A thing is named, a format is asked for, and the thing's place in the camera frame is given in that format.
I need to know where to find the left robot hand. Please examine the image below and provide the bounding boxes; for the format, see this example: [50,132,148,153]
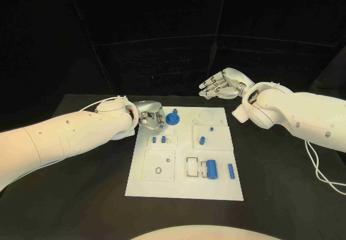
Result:
[133,100,168,132]

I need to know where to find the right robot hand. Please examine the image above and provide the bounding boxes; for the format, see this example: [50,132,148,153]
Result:
[198,67,257,100]

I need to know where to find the white task board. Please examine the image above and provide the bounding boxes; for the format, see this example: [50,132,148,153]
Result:
[125,106,246,201]

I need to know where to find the thick blue cylinder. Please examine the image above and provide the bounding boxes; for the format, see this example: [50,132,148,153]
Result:
[207,159,220,180]

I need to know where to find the thin long blue cylinder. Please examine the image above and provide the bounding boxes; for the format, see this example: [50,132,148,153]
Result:
[227,163,237,180]

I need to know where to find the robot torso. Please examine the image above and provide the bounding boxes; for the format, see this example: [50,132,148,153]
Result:
[129,224,286,240]

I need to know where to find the white cable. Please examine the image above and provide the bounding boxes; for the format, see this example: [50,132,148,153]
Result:
[308,142,346,195]
[305,140,346,187]
[80,95,129,112]

